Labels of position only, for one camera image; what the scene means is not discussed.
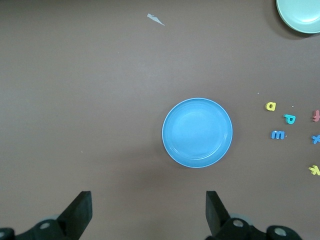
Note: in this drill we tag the white paper scrap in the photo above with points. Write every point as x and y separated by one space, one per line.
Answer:
152 17

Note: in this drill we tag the blue plate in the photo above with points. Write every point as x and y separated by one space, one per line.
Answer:
197 132

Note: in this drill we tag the yellow foam letter k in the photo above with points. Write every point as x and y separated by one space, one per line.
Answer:
315 170

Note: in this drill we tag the yellow foam letter d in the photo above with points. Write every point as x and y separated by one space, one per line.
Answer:
274 107

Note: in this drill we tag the brown paper table cover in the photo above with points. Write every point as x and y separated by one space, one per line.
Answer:
75 100

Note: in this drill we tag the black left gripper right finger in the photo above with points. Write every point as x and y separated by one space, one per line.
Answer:
216 215

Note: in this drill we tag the pink-red foam letter f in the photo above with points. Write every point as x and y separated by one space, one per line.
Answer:
316 115

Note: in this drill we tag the pale green plate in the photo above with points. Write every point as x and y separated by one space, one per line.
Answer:
302 15

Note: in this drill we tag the blue foam letter m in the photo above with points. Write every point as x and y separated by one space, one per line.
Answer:
273 135

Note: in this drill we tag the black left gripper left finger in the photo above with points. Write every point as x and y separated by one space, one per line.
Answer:
78 215

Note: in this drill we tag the blue foam letter x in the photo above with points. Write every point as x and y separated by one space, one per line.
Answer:
316 139

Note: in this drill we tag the teal foam letter p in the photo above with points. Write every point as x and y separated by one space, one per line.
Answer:
287 116

